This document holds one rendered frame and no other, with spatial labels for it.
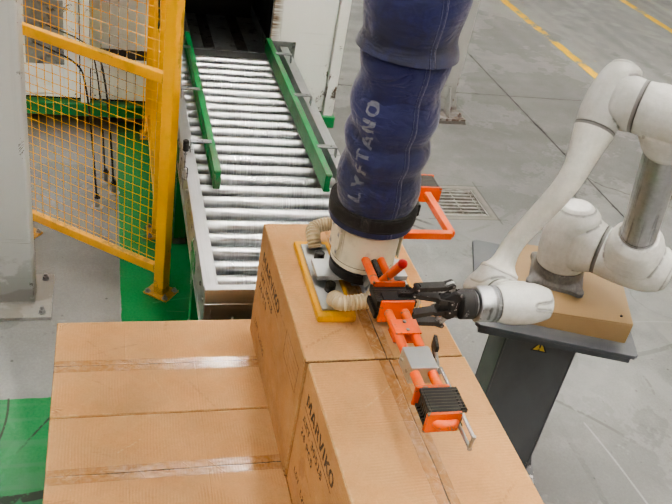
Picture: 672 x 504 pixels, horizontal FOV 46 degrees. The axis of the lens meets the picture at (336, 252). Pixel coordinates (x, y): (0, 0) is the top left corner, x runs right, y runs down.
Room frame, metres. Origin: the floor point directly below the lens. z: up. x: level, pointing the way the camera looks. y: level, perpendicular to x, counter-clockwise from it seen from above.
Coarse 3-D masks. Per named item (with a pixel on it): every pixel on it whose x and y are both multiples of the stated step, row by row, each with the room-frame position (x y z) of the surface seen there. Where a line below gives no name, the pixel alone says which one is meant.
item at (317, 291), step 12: (300, 252) 1.83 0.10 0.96; (312, 252) 1.84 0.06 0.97; (324, 252) 1.82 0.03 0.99; (300, 264) 1.79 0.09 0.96; (312, 276) 1.73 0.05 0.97; (312, 288) 1.68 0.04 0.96; (324, 288) 1.68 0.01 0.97; (336, 288) 1.69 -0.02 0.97; (312, 300) 1.63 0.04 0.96; (324, 300) 1.63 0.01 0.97; (324, 312) 1.59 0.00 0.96; (336, 312) 1.60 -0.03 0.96; (348, 312) 1.61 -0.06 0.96
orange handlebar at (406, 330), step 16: (432, 208) 2.02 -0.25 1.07; (448, 224) 1.93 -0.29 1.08; (368, 272) 1.63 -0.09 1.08; (384, 272) 1.64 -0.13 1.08; (400, 320) 1.45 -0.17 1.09; (400, 336) 1.40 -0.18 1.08; (416, 336) 1.41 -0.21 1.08; (400, 352) 1.36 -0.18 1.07; (416, 384) 1.26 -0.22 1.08; (432, 384) 1.27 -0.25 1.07
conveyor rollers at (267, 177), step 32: (224, 64) 4.15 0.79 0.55; (256, 64) 4.29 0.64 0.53; (192, 96) 3.66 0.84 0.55; (224, 96) 3.72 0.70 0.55; (256, 96) 3.84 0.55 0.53; (192, 128) 3.31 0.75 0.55; (224, 128) 3.36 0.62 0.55; (256, 128) 3.48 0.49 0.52; (288, 128) 3.54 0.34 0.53; (224, 160) 3.08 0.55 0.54; (256, 160) 3.13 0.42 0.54; (288, 160) 3.18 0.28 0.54; (224, 192) 2.82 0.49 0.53; (256, 192) 2.86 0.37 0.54; (288, 192) 2.91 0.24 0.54; (320, 192) 2.95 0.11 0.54; (224, 224) 2.56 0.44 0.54; (256, 224) 2.60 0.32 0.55; (224, 256) 2.37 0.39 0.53; (256, 256) 2.41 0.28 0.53
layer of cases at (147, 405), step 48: (96, 336) 1.81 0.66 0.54; (144, 336) 1.85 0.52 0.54; (192, 336) 1.89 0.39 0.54; (240, 336) 1.94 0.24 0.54; (96, 384) 1.61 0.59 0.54; (144, 384) 1.65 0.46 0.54; (192, 384) 1.69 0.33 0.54; (240, 384) 1.72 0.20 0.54; (48, 432) 1.42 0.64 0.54; (96, 432) 1.44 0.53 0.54; (144, 432) 1.47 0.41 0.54; (192, 432) 1.51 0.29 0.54; (240, 432) 1.54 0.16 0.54; (48, 480) 1.27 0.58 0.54; (96, 480) 1.29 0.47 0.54; (144, 480) 1.32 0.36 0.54; (192, 480) 1.35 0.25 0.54; (240, 480) 1.38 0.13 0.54
